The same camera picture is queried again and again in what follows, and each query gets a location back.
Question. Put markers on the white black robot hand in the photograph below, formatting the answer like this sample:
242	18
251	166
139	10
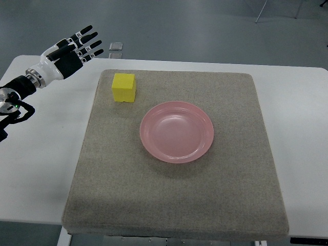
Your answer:
64	58

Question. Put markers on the beige fabric mat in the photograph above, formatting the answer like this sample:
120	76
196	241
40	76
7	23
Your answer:
231	193

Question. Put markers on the metal chair leg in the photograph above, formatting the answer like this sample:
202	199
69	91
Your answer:
261	11

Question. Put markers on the lower floor outlet plate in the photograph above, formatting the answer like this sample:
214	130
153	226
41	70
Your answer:
115	55

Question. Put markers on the upper floor outlet plate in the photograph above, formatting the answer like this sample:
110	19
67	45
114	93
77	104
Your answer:
115	46

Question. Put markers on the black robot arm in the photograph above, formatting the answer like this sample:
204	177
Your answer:
13	107

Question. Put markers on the yellow foam block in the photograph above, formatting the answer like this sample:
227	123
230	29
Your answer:
124	87

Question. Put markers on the pink plate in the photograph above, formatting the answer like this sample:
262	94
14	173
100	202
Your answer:
176	132

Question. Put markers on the floor outlet plate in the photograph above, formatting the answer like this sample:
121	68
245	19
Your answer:
115	46
115	55

